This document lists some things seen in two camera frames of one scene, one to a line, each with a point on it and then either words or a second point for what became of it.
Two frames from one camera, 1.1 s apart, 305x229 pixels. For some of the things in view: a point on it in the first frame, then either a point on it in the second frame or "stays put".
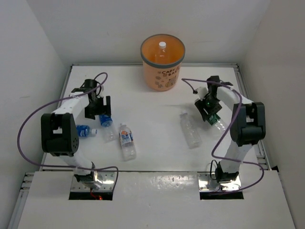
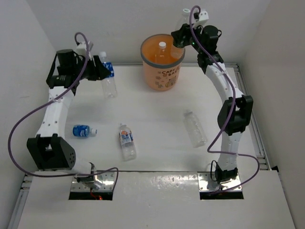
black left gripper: [103, 109] -> [103, 72]
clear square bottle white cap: [162, 55] stays put
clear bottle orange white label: [126, 138] stays put
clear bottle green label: [215, 120] -> [177, 52]
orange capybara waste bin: [162, 55] stays put
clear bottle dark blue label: [109, 133] -> [108, 85]
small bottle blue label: [84, 131] stays put
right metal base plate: [206, 184] stays put
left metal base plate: [107, 178] stays put
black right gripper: [200, 105] -> [186, 30]
